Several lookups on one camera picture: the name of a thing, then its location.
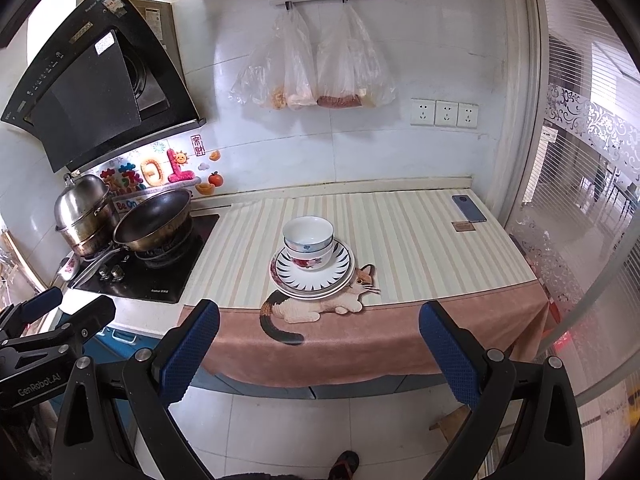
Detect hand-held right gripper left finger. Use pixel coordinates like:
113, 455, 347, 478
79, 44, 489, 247
52, 299, 223, 480

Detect colourful wall stickers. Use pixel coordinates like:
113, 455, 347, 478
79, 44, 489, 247
97, 132, 226, 213

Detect white wall socket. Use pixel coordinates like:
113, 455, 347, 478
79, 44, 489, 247
410, 98, 435, 127
457, 102, 480, 129
434, 100, 459, 128

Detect dark frying pan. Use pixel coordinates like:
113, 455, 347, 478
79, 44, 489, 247
74, 188, 194, 287

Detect patterned glass sliding door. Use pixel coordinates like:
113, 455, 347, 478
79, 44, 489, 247
502, 0, 640, 461

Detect metal box behind hood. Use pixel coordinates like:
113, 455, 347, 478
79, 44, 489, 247
127, 0, 174, 58

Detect blue smartphone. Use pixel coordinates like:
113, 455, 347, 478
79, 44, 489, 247
451, 194, 488, 224

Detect white plate with black rim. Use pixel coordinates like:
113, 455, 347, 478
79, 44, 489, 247
270, 260, 357, 300

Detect wooden stool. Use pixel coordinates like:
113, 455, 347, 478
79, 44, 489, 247
428, 404, 474, 444

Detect clear plastic bag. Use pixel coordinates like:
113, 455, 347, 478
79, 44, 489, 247
229, 7, 321, 111
315, 4, 397, 110

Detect red floral bowl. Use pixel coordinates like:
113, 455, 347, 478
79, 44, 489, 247
287, 251, 331, 272

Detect small floral ceramic cup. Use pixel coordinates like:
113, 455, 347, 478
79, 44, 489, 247
56, 254, 82, 282

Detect black range hood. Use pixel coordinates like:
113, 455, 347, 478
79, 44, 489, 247
0, 0, 207, 174

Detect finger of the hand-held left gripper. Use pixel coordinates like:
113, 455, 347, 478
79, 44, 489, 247
30, 295, 117, 357
14, 287, 64, 328

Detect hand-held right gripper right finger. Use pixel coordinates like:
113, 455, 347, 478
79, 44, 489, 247
419, 301, 586, 480

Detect black glass gas stove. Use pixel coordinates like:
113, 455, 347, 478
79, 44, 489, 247
72, 212, 221, 305

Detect person's shoe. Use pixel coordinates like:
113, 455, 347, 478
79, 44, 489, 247
327, 450, 361, 480

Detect stainless steel steamer pot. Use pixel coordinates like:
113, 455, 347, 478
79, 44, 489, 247
54, 172, 122, 259

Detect blue leaf pattern plate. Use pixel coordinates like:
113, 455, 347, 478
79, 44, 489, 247
272, 239, 354, 287

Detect white bowl with blue rim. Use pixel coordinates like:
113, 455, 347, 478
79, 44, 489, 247
282, 216, 334, 252

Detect striped tablecloth with cat print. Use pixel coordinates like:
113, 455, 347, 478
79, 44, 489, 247
177, 187, 552, 389

